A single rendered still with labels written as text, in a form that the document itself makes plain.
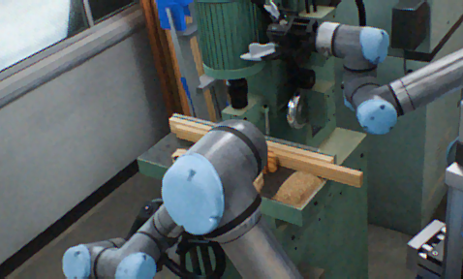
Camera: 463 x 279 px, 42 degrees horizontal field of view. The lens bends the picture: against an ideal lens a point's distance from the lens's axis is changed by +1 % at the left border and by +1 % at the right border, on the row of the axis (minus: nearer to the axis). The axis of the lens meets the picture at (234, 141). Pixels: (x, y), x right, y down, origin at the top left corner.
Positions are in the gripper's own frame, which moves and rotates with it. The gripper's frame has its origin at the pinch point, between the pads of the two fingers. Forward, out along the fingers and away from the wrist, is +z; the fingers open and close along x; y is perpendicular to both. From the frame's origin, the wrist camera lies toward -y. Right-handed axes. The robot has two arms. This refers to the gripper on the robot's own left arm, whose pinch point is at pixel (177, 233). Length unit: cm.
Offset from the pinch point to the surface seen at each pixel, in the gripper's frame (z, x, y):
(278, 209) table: 22.1, 16.0, -8.9
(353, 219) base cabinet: 79, 17, 0
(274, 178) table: 28.8, 9.5, -15.7
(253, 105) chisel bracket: 28.7, -2.1, -35.1
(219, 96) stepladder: 108, -69, -31
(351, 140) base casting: 70, 14, -28
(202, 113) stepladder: 97, -69, -22
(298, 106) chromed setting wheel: 38, 8, -37
